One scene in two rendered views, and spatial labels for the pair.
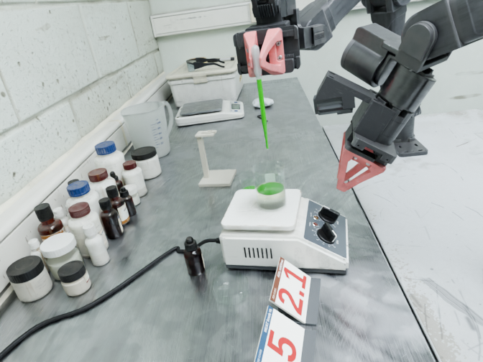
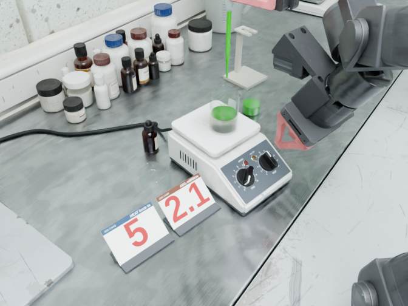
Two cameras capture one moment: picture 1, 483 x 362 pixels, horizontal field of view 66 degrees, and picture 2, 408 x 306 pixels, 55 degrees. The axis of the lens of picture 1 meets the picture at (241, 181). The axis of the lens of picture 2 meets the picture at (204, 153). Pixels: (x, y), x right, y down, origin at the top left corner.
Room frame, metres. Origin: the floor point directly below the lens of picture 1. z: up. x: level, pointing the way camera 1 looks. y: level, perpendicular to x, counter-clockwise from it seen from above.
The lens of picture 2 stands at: (0.05, -0.29, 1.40)
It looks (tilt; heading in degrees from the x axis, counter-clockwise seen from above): 41 degrees down; 30
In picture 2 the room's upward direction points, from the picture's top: 1 degrees clockwise
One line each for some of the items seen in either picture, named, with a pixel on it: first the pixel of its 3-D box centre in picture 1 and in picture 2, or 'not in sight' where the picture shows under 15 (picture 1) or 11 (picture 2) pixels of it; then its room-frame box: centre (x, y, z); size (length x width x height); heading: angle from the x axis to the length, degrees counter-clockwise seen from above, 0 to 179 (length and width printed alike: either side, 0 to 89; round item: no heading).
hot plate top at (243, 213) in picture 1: (263, 207); (215, 126); (0.54, -0.03, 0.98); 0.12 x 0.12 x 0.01; 73
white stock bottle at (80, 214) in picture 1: (86, 228); (104, 76); (0.61, 0.30, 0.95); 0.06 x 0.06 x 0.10
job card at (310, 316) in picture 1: (296, 289); (189, 203); (0.41, -0.06, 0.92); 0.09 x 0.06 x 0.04; 162
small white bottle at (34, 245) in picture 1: (39, 256); (67, 81); (0.57, 0.38, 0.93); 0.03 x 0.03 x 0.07
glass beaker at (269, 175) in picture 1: (271, 186); (223, 111); (0.54, -0.05, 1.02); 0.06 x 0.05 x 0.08; 20
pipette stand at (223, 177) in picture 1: (214, 156); (247, 55); (0.85, 0.06, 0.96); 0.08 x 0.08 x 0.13; 75
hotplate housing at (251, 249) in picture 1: (280, 229); (224, 152); (0.53, -0.05, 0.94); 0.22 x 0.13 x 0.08; 73
